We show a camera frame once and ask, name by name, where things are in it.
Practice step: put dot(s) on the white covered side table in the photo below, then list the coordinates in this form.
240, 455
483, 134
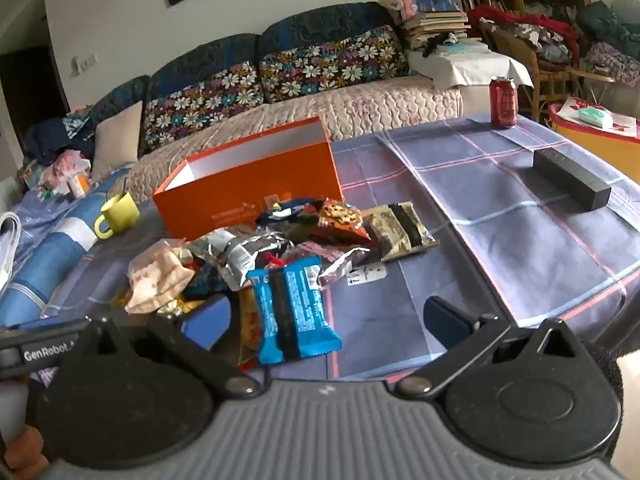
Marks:
475, 67

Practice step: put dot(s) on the blue snack packet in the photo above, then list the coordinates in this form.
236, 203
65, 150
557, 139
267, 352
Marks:
292, 310

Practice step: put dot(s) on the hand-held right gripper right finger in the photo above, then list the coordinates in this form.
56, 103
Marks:
445, 319

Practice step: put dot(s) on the small black object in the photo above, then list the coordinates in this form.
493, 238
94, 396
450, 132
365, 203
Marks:
440, 42

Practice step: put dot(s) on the dark green clothes pile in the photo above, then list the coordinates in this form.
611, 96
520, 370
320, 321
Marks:
607, 22

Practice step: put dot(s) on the plaid blue tablecloth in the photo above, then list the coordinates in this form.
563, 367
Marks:
500, 260

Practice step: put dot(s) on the red soda can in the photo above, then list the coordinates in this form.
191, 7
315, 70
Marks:
502, 102

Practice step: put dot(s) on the pink floral cloth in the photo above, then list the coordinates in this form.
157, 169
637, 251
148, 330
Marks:
62, 167

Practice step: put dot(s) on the black rectangular box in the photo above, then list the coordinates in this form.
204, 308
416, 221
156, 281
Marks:
570, 180

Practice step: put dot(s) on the white printed paper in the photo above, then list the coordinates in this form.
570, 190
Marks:
625, 122

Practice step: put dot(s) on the beige pillow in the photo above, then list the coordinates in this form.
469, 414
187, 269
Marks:
117, 140

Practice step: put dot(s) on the wicker chair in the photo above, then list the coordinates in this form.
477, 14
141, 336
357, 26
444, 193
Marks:
545, 80

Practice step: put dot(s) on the wall light switch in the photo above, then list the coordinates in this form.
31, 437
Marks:
85, 65

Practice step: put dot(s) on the beige quilted sofa cover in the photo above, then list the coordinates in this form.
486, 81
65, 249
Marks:
375, 105

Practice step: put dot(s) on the yellow round stool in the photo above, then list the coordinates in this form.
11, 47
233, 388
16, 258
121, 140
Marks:
600, 150

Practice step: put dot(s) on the pile of snack packets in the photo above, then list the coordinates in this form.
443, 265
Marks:
235, 255

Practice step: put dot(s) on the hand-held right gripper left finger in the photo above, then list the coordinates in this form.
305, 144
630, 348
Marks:
210, 322

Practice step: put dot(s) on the floral cushion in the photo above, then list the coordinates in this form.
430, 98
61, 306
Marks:
200, 105
330, 62

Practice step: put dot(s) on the stack of books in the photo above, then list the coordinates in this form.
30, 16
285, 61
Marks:
435, 22

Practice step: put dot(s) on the red cloth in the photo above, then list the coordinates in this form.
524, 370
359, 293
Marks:
505, 15

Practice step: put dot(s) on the green tissue pack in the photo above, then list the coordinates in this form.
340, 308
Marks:
595, 117

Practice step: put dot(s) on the dark blue clothes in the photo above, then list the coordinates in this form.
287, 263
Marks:
50, 137

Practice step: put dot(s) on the chocolate chip cookie packet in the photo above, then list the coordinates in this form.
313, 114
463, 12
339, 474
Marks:
342, 217

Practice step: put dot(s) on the dark blue patterned sofa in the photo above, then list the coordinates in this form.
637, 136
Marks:
310, 25

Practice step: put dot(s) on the purple floral cloth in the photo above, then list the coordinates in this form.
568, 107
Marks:
615, 62

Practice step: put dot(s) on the light blue papers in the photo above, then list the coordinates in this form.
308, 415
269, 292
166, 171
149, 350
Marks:
465, 47

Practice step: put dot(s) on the person's left hand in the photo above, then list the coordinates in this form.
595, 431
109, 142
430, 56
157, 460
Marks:
27, 447

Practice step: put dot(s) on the yellow mug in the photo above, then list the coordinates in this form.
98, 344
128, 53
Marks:
120, 212

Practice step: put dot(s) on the orange cardboard box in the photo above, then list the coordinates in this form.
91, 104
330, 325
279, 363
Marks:
250, 195

